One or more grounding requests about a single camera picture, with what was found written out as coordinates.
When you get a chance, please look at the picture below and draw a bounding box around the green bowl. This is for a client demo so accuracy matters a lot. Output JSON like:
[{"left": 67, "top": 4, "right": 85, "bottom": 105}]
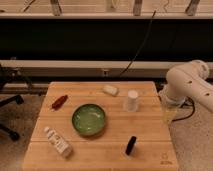
[{"left": 72, "top": 104, "right": 106, "bottom": 136}]

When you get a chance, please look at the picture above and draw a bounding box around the black office chair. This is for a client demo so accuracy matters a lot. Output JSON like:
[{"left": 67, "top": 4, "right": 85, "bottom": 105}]
[{"left": 0, "top": 64, "right": 25, "bottom": 142}]

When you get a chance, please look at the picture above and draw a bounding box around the black eraser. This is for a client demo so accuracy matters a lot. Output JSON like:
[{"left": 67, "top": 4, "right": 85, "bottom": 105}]
[{"left": 125, "top": 136, "right": 137, "bottom": 155}]

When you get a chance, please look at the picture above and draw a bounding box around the white ceramic cup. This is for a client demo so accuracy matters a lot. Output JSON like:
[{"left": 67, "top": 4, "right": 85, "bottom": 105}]
[{"left": 123, "top": 90, "right": 139, "bottom": 112}]

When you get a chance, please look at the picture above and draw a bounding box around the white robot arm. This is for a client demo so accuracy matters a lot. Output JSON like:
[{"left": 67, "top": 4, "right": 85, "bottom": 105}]
[{"left": 159, "top": 60, "right": 213, "bottom": 125}]

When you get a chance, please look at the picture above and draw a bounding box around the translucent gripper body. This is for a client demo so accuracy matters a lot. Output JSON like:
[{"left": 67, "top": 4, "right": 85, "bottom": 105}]
[{"left": 160, "top": 95, "right": 178, "bottom": 125}]

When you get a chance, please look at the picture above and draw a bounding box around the white soap bar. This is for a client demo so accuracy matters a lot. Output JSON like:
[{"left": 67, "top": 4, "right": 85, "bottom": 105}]
[{"left": 103, "top": 85, "right": 118, "bottom": 96}]

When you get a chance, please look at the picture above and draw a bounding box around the white plastic bottle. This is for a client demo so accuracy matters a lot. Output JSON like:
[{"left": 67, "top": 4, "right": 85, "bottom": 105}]
[{"left": 44, "top": 127, "right": 72, "bottom": 158}]

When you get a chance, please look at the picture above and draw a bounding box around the black hanging cable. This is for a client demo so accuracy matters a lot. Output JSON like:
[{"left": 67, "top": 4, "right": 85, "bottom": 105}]
[{"left": 118, "top": 9, "right": 157, "bottom": 77}]

